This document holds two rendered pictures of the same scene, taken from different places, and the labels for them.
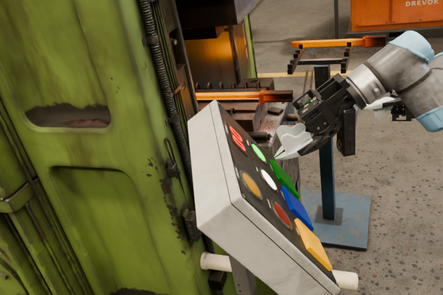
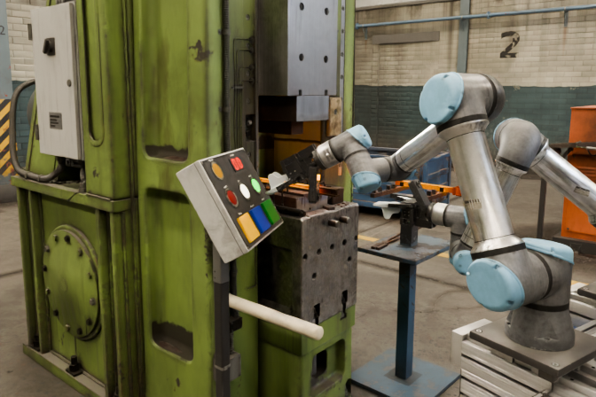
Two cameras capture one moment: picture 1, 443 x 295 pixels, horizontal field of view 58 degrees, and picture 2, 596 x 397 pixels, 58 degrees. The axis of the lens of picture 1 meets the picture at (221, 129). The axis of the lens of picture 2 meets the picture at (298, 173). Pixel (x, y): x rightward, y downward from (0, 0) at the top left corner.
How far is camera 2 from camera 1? 1.08 m
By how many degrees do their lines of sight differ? 25
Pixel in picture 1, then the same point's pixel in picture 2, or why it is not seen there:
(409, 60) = (348, 140)
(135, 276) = (176, 309)
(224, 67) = not seen: hidden behind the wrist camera
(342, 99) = (309, 159)
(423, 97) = (352, 164)
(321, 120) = (293, 167)
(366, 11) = (581, 215)
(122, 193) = (184, 222)
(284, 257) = (216, 210)
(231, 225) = (192, 177)
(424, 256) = not seen: outside the picture
